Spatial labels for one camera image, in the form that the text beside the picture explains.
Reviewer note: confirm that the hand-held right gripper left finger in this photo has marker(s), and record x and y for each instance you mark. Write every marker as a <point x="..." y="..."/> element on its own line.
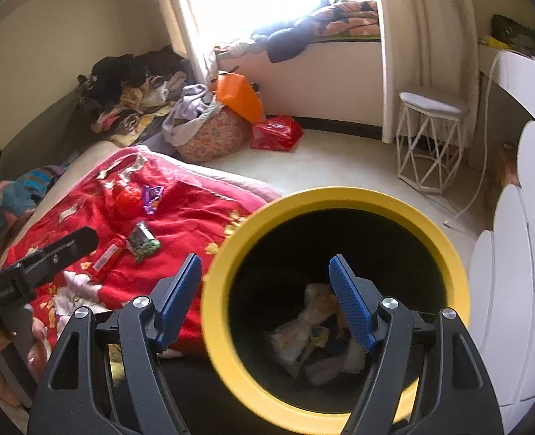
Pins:
<point x="179" y="299"/>

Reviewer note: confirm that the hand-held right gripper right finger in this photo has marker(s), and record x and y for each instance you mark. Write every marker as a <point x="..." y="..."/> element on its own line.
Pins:
<point x="353" y="308"/>

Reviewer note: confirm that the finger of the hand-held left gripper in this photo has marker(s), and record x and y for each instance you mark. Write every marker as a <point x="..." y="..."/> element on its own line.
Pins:
<point x="63" y="251"/>

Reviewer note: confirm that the yellow snack wrapper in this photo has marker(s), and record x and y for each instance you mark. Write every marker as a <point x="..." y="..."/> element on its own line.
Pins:
<point x="318" y="336"/>

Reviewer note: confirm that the red snack packet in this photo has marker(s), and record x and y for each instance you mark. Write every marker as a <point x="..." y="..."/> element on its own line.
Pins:
<point x="108" y="256"/>

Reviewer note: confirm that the white pleated plastic bundle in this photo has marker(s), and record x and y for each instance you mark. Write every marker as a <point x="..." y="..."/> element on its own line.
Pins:
<point x="340" y="366"/>

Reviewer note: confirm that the white paper packet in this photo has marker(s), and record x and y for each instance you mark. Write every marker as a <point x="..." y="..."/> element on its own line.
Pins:
<point x="290" y="340"/>

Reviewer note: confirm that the black bin with yellow rim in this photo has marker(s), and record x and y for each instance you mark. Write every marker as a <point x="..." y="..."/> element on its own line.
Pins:
<point x="340" y="197"/>

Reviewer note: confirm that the beige bed sheet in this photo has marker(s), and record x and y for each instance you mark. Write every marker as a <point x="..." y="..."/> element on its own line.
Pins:
<point x="49" y="208"/>

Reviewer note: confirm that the green black snack packet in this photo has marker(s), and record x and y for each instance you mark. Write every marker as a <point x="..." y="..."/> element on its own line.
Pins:
<point x="142" y="240"/>

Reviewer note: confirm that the teal patterned cloth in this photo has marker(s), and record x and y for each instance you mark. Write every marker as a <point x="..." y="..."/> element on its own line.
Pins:
<point x="27" y="188"/>

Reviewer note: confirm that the red plastic bag ball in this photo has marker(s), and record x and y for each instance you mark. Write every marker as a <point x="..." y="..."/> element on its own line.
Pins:
<point x="127" y="200"/>

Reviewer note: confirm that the red floral blanket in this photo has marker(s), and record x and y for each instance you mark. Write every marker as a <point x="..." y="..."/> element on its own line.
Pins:
<point x="190" y="208"/>

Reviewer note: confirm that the purple wrapper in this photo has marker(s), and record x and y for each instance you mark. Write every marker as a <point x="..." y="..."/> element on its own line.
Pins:
<point x="151" y="195"/>

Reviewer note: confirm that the olive headboard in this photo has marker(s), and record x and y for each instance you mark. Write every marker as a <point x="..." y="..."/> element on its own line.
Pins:
<point x="36" y="136"/>

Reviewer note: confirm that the floral laundry basket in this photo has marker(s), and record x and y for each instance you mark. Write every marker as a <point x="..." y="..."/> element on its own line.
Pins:
<point x="217" y="138"/>

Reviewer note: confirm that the pile of clothes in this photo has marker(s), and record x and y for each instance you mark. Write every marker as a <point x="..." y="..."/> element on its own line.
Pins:
<point x="122" y="77"/>

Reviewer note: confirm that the lavender cloth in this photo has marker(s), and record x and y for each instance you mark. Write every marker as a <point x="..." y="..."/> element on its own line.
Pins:
<point x="188" y="108"/>

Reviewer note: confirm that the red shopping bag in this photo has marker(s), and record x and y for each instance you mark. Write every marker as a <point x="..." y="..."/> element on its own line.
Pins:
<point x="276" y="133"/>

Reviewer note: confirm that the orange fuzzy object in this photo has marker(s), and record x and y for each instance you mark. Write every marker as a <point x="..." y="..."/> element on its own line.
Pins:
<point x="505" y="172"/>

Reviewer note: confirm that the orange paper bag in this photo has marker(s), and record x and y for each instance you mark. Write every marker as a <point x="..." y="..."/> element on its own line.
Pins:
<point x="240" y="95"/>

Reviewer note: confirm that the white window seat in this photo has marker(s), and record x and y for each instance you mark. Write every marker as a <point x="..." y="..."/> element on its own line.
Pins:
<point x="331" y="81"/>

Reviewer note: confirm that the narrow cream curtain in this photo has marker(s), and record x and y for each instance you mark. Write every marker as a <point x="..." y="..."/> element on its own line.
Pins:
<point x="183" y="22"/>

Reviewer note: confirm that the dark puffer jacket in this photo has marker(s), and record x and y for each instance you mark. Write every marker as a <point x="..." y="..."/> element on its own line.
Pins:
<point x="290" y="38"/>

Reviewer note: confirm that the wide cream curtain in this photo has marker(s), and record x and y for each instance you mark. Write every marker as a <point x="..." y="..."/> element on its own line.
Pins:
<point x="426" y="31"/>

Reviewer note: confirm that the white desk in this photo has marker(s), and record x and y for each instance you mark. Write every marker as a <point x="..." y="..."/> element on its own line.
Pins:
<point x="521" y="72"/>

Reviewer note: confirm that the orange printed blanket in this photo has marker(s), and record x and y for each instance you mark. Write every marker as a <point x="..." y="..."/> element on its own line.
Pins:
<point x="349" y="13"/>

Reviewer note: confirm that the yellow item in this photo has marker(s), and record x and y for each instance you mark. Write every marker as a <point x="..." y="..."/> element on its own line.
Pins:
<point x="494" y="43"/>

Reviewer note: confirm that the dark olive bag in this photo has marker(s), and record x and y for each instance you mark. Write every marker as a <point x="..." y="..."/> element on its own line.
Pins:
<point x="521" y="36"/>

